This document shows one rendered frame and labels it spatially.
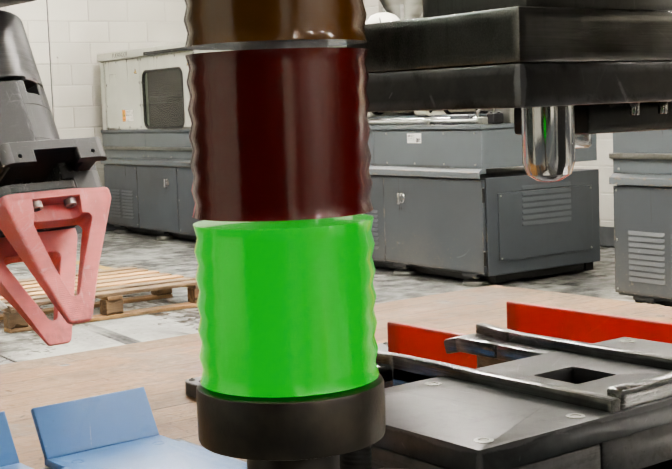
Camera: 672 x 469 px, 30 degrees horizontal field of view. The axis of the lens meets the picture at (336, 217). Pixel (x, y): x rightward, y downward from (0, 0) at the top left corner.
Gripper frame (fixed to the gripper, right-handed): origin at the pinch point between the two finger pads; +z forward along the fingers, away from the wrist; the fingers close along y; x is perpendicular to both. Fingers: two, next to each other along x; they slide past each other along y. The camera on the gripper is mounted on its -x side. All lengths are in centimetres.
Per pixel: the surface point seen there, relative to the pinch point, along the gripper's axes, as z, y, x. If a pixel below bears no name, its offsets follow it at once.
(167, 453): 9.7, 3.6, 1.6
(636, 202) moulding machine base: -124, -321, 481
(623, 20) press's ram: 4.7, 37.8, 7.0
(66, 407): 5.2, 0.4, -1.7
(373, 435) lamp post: 18.5, 43.3, -15.7
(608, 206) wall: -193, -505, 693
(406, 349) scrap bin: 6.1, 0.5, 22.9
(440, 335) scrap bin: 6.6, 4.2, 22.9
